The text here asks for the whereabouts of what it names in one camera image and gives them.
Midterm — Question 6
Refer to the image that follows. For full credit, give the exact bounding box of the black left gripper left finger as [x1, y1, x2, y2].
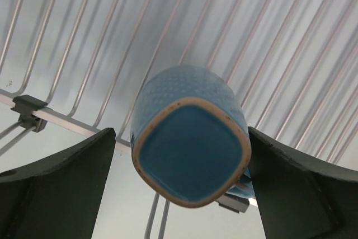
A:
[1, 128, 115, 238]

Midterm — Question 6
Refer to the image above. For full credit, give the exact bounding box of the light blue mug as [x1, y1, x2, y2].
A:
[130, 65, 255, 208]

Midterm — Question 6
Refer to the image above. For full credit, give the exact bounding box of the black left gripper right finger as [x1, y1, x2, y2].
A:
[249, 128, 357, 239]

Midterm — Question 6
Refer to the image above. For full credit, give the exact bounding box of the clear acrylic dish rack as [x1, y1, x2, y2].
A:
[0, 0, 358, 239]

